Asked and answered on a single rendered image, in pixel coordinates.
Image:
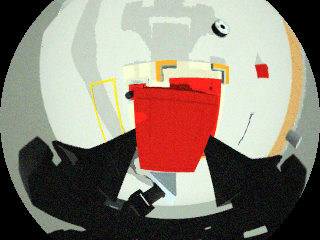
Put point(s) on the black toy tyre with white hub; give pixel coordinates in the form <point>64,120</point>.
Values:
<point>220,28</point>

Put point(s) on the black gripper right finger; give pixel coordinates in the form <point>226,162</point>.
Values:
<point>231,171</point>

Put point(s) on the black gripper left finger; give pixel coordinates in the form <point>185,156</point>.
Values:
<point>105,165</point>

